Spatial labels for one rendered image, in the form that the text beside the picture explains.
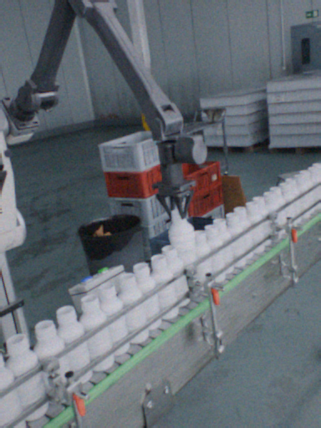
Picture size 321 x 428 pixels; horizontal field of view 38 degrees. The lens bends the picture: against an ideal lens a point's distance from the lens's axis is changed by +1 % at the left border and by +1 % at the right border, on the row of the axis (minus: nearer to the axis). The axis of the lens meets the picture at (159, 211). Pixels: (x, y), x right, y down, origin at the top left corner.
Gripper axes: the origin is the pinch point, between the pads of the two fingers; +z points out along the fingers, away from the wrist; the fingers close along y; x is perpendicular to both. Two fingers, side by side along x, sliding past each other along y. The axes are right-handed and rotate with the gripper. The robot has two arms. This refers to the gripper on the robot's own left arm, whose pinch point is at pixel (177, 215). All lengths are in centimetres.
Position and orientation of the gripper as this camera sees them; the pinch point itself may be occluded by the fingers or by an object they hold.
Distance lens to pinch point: 124.9
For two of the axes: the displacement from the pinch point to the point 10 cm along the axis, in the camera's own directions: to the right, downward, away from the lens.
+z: 1.3, 9.5, 2.8
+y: -7.5, -0.9, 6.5
